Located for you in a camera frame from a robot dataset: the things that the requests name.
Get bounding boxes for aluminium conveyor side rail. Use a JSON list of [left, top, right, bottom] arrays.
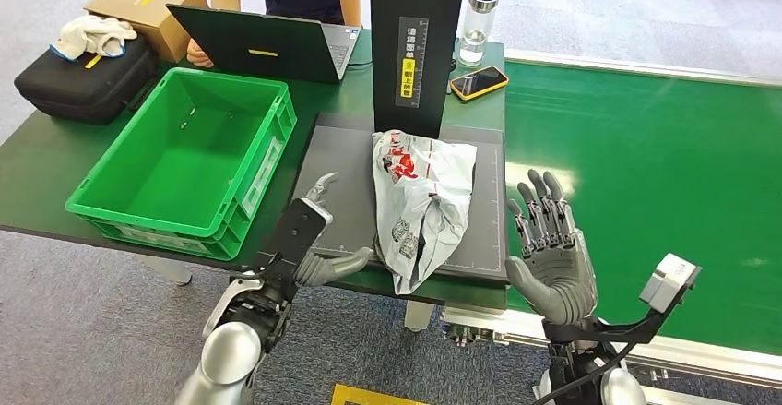
[[504, 49, 782, 89], [439, 304, 782, 405]]

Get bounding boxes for white work gloves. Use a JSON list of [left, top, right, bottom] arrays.
[[50, 14, 138, 62]]

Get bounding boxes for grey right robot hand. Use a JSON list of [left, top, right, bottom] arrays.
[[504, 168, 600, 327]]

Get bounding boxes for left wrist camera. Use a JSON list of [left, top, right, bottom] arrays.
[[256, 197, 334, 272]]

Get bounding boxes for brown cardboard box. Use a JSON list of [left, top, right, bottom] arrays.
[[84, 0, 209, 64]]

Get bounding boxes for smartphone with orange case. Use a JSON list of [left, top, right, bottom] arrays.
[[448, 65, 510, 102]]

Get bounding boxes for person's right hand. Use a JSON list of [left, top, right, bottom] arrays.
[[185, 38, 215, 69]]

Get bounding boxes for black scanner base plate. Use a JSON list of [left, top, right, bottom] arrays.
[[271, 112, 511, 286]]

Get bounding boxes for white plastic mailer package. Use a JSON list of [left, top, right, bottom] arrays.
[[371, 129, 478, 296]]

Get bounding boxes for green plastic crate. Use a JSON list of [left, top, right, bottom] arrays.
[[65, 67, 298, 263]]

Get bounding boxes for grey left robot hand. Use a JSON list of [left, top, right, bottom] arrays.
[[294, 172, 375, 289]]

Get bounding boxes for black laptop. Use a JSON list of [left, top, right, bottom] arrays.
[[166, 3, 362, 84]]

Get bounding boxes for glass water bottle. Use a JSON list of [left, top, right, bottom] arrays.
[[456, 0, 500, 67]]

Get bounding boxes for white table leg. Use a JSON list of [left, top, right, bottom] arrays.
[[404, 301, 435, 333], [136, 254, 194, 287]]

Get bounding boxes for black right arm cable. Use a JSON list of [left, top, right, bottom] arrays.
[[531, 343, 636, 405]]

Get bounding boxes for black carrying case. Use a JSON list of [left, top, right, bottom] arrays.
[[13, 35, 159, 125]]

